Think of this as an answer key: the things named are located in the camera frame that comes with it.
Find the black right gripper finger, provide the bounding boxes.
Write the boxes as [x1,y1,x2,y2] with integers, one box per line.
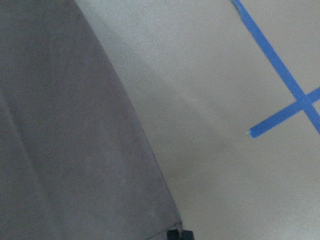
[166,229,194,240]

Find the dark brown t-shirt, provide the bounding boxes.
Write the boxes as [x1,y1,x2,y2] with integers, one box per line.
[0,0,182,240]

